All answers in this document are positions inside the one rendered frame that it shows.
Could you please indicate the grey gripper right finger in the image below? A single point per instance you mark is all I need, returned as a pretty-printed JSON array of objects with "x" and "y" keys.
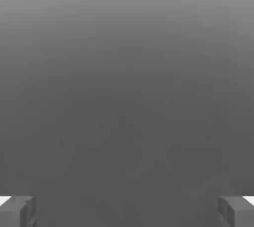
[{"x": 240, "y": 213}]

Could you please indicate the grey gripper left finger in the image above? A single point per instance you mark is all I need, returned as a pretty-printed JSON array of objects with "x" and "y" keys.
[{"x": 13, "y": 213}]

